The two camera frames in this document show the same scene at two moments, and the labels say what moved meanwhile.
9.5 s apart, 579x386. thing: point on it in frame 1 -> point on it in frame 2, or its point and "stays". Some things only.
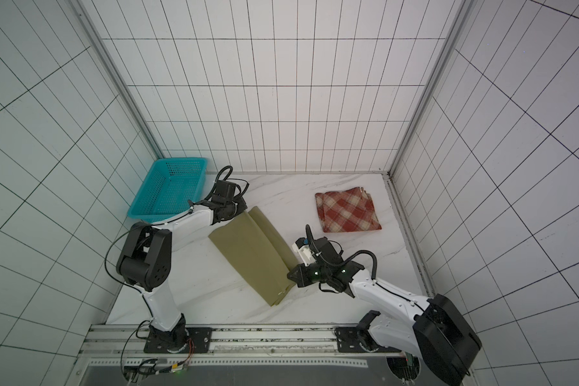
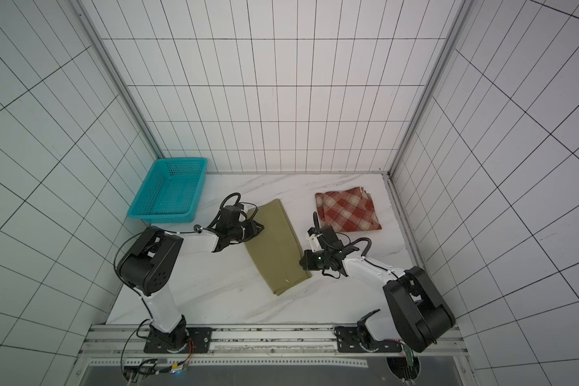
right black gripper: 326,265 -> 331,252
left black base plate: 199,340 stays
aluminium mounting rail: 237,342 stays
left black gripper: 242,207 -> 253,230
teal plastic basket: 169,187 stays
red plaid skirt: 351,210 stays
